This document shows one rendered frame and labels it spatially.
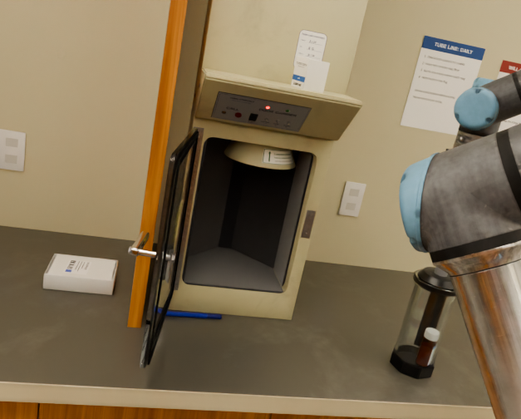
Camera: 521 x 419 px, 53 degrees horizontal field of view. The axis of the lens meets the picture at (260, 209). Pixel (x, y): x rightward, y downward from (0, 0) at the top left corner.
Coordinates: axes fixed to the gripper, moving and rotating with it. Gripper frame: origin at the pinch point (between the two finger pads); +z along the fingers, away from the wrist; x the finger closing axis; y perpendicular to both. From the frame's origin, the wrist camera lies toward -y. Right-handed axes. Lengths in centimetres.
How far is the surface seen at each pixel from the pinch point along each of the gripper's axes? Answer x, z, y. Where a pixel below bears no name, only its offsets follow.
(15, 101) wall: 84, -5, 85
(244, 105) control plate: 44, -21, 21
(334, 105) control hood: 28.4, -24.6, 13.5
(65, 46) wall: 72, -22, 82
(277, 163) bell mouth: 30.5, -8.2, 27.3
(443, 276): 0.5, 6.6, -1.7
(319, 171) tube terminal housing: 21.9, -8.2, 22.8
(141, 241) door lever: 65, 4, 10
